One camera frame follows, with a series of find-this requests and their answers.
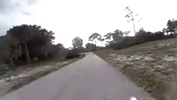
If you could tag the small dark bush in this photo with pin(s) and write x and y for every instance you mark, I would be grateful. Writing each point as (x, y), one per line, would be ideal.
(72, 54)

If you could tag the grey asphalt path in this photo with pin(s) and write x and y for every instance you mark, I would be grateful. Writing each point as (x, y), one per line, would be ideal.
(82, 87)

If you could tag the row of distant trees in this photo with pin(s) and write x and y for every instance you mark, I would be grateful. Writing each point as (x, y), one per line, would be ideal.
(132, 38)

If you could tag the tall bare tree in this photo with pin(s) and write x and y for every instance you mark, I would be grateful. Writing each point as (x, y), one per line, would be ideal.
(132, 19)

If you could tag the large dark tree clump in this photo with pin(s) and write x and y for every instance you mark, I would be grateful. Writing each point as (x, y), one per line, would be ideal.
(25, 45)

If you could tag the sandy grass verge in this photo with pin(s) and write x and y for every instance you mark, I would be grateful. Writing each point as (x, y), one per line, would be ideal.
(23, 77)

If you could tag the dry grass field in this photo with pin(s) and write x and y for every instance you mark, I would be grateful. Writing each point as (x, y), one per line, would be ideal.
(159, 65)

